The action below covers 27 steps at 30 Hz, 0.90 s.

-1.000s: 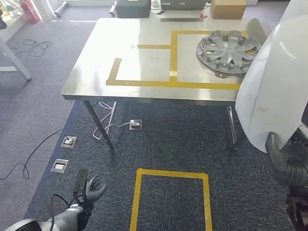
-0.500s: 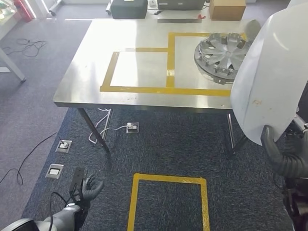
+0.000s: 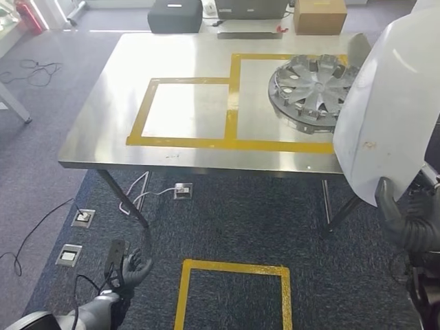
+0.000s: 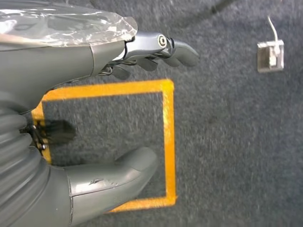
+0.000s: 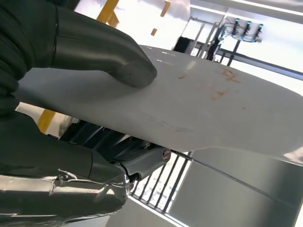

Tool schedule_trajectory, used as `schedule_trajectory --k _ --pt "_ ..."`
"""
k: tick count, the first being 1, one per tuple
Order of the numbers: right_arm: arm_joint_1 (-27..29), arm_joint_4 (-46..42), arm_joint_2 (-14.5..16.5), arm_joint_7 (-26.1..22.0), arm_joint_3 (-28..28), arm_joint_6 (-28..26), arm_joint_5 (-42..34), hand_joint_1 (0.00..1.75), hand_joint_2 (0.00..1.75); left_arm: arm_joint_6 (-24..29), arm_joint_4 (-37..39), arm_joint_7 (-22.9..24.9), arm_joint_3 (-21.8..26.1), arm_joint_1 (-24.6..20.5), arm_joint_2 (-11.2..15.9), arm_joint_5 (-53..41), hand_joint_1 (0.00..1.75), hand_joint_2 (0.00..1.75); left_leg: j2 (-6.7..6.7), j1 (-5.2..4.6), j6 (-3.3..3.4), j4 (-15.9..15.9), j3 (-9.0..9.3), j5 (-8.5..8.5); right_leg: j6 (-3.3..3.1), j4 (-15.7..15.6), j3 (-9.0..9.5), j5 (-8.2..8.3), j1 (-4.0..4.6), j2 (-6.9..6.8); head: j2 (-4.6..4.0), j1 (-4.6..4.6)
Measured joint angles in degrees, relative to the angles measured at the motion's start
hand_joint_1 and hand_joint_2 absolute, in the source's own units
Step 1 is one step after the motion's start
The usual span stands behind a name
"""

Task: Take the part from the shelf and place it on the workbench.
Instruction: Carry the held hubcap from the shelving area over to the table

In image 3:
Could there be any steel floor socket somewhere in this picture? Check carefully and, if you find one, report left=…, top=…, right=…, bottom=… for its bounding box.
left=56, top=243, right=83, bottom=268
left=174, top=182, right=193, bottom=201
left=71, top=208, right=96, bottom=230

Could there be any white socket cable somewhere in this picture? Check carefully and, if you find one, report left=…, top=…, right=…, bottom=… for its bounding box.
left=118, top=172, right=176, bottom=216

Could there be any grey equipment box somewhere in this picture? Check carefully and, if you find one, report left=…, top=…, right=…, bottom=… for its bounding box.
left=214, top=0, right=290, bottom=21

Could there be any grey wheel cover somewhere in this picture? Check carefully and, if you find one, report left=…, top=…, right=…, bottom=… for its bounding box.
left=268, top=54, right=360, bottom=135

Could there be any grey metal tube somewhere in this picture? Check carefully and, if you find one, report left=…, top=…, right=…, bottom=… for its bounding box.
left=67, top=0, right=87, bottom=26

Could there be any black floor cable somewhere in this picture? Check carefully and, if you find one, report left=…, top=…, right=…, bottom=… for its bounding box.
left=0, top=59, right=63, bottom=87

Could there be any steel workbench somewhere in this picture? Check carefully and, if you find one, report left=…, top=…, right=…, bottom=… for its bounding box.
left=57, top=32, right=372, bottom=238

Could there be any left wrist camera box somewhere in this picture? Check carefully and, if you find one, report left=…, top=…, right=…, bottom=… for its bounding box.
left=103, top=240, right=127, bottom=280

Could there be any white plastic car part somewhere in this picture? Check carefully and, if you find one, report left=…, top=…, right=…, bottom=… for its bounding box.
left=333, top=0, right=440, bottom=208

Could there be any black carry case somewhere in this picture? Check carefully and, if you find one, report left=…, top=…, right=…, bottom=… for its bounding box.
left=147, top=0, right=204, bottom=34

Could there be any long black socket cable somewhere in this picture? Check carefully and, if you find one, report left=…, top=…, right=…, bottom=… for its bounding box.
left=0, top=198, right=83, bottom=277

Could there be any cardboard box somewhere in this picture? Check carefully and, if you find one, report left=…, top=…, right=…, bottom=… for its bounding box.
left=293, top=0, right=348, bottom=36

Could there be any flat grey tray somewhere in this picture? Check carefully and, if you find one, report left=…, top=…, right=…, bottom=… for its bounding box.
left=217, top=30, right=283, bottom=40

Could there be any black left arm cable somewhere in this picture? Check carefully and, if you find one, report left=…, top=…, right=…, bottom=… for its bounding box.
left=70, top=272, right=114, bottom=330

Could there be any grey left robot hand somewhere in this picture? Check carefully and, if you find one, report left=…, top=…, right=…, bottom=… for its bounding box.
left=117, top=247, right=154, bottom=300

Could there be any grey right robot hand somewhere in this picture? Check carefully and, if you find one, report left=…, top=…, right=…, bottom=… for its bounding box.
left=374, top=177, right=440, bottom=254

